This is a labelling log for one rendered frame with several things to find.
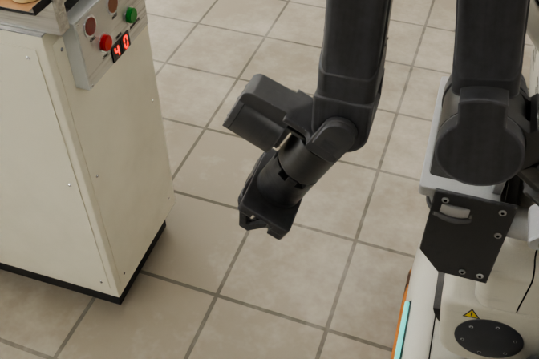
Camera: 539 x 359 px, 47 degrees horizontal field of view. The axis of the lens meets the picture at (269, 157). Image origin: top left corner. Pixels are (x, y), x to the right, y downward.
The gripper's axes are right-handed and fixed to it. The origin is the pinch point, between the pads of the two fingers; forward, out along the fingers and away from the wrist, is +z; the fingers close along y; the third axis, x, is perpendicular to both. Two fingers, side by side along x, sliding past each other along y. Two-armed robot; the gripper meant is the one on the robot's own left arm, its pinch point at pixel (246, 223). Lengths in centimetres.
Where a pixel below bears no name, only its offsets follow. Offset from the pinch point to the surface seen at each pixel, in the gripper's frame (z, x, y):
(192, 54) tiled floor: 101, -29, -136
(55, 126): 32, -34, -21
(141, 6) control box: 20, -34, -48
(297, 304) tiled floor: 69, 34, -39
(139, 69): 35, -29, -49
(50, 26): 11.2, -40.2, -22.3
